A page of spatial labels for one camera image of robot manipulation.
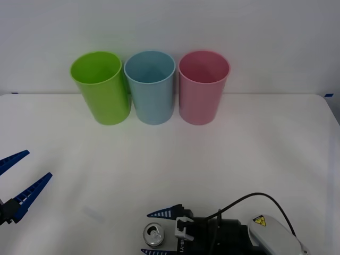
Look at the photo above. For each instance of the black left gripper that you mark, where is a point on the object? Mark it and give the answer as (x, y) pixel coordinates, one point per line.
(1, 212)

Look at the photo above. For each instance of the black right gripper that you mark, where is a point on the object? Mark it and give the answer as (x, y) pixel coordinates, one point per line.
(203, 239)

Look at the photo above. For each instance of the silver drink can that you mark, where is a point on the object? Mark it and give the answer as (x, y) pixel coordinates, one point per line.
(154, 236)

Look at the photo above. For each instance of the silver and black right arm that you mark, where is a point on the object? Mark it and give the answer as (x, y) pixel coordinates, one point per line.
(265, 235)

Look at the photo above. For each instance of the green plastic bin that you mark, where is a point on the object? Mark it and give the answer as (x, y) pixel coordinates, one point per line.
(106, 101)

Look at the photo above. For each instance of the pale blue plastic bin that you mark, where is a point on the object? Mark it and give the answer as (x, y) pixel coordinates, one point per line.
(152, 103)

